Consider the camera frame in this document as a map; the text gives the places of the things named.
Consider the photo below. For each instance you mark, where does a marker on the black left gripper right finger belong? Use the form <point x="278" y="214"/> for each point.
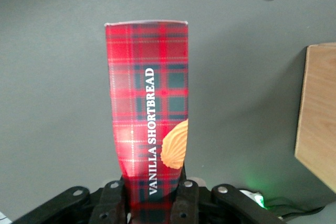
<point x="186" y="203"/>

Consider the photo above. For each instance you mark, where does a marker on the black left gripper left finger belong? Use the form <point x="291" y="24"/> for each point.
<point x="110" y="203"/>

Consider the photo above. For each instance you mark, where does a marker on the red tartan cookie box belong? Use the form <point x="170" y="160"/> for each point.
<point x="147" y="90"/>

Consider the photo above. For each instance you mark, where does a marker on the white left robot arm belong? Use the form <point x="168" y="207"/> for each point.
<point x="256" y="199"/>

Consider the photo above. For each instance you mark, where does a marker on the small white paper scrap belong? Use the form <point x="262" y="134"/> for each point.
<point x="4" y="218"/>

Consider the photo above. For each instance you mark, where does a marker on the wooden drawer cabinet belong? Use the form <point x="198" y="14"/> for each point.
<point x="320" y="108"/>

